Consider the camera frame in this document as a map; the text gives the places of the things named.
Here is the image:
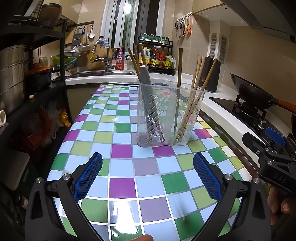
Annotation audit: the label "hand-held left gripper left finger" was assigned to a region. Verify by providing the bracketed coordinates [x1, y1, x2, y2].
[24, 152, 104, 241]

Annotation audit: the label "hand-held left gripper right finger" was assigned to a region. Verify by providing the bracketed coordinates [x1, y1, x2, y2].
[192, 152, 272, 241]

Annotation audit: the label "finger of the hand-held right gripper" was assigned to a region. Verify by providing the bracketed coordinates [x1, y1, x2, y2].
[265, 127, 296, 160]
[242, 133, 278, 158]

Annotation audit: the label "clear plastic utensil holder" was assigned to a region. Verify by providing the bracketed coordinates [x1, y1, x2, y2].
[136, 82, 207, 147]

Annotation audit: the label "grey handled metal fork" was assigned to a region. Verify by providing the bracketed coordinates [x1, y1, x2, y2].
[139, 65, 165, 143]

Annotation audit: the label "person's right hand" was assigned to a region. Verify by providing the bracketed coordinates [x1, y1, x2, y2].
[267, 185, 296, 226]

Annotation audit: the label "person's left hand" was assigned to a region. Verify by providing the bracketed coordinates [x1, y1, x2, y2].
[130, 234, 155, 241]

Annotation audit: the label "colourful checkered table cover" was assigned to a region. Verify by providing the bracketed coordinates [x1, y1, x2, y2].
[45, 85, 255, 241]

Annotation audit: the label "black gas stove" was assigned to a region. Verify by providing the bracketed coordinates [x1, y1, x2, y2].
[209, 94, 296, 144]

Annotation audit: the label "red and white mesh bag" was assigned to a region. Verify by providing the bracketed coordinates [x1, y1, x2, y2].
[14, 107, 64, 149]

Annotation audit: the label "black electric kettle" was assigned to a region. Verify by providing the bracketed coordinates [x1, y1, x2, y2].
[196, 56, 221, 93]

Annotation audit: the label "beige flat board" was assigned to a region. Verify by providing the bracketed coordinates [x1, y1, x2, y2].
[0, 150, 30, 191]

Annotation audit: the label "steel kitchen sink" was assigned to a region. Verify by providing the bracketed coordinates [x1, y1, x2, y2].
[67, 70, 134, 78]

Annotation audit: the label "dark cooking pot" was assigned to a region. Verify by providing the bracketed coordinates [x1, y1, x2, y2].
[25, 67, 53, 91]

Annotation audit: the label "chrome kitchen faucet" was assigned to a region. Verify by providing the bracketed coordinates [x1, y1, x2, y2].
[91, 39, 115, 73]

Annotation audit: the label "wooden cutting board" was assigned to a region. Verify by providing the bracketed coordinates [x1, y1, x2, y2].
[87, 44, 114, 70]

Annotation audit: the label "green plastic bowl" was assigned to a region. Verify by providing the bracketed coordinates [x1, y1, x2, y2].
[53, 55, 78, 66]

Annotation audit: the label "red dish soap bottle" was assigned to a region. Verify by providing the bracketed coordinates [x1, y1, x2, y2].
[115, 46, 125, 71]

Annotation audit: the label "black metal shelf rack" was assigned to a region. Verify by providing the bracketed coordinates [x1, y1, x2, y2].
[0, 19, 74, 149]

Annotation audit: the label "range hood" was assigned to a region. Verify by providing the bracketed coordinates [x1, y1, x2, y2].
[193, 0, 296, 42]

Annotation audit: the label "black spice rack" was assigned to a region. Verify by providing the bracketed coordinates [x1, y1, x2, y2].
[138, 35, 176, 76]

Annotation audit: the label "large steel stockpot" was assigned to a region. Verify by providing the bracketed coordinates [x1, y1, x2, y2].
[0, 44, 27, 116]

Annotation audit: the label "steel colander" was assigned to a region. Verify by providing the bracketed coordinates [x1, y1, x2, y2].
[65, 45, 90, 57]

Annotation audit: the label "hanging kitchen tools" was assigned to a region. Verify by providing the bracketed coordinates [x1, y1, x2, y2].
[174, 13, 193, 37]

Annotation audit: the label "metal box grater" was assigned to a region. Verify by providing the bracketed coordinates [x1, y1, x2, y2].
[71, 27, 82, 45]

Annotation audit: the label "kitchen window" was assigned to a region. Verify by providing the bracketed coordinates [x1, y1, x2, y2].
[99, 0, 166, 50]

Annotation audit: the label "brown bowl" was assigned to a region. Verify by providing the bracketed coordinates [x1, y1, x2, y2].
[40, 3, 63, 29]

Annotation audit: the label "black wok with orange handle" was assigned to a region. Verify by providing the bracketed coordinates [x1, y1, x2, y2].
[231, 74, 296, 115]

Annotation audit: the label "white wall vent grille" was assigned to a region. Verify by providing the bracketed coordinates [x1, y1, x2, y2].
[210, 33, 228, 64]

